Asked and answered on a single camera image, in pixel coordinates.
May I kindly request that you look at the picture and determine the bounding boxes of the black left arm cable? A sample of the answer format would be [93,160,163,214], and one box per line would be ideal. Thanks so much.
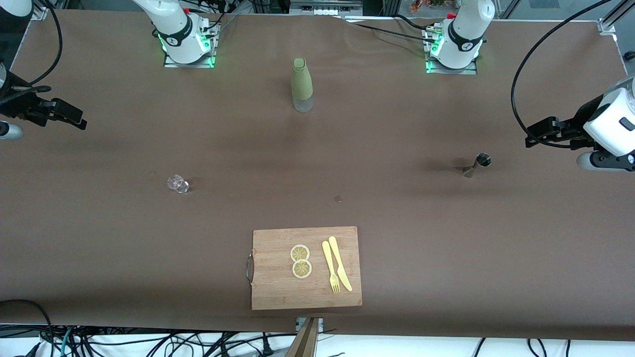
[511,0,616,149]

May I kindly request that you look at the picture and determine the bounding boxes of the grey power strip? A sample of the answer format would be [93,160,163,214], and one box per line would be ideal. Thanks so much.
[290,0,363,16]

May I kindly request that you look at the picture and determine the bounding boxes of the green sleeved glass bottle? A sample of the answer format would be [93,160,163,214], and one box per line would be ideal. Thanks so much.
[291,58,314,113]

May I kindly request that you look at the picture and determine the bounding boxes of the yellow plastic fork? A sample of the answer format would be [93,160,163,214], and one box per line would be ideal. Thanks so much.
[321,240,341,295]

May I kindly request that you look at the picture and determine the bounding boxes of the thick black floor cable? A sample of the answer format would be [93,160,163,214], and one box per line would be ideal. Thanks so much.
[0,299,55,357]

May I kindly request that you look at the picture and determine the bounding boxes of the wooden cutting board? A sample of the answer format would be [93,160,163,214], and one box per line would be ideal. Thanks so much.
[246,226,363,311]

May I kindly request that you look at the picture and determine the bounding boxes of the brown table cover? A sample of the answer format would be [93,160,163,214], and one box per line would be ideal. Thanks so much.
[0,9,635,343]

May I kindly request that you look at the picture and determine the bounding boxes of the yellow plastic knife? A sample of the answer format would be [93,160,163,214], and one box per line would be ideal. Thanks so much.
[328,236,353,292]

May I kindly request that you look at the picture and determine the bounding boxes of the steel jigger measuring cup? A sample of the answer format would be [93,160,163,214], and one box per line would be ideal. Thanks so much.
[462,153,492,178]

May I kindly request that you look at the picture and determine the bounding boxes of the wooden post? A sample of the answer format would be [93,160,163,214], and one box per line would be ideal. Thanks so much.
[285,317,320,357]

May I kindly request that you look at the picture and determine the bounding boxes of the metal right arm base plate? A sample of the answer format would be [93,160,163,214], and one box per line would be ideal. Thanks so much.
[163,20,217,69]

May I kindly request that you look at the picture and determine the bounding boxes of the orange red clutter pile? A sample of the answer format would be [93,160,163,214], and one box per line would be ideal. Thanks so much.
[409,0,448,14]

